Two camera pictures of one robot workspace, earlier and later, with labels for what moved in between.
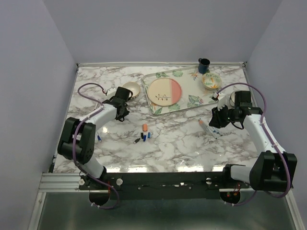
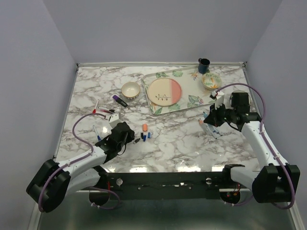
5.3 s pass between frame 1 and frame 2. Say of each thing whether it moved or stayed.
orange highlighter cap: stayed
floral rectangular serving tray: stayed
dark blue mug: stayed
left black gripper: moved
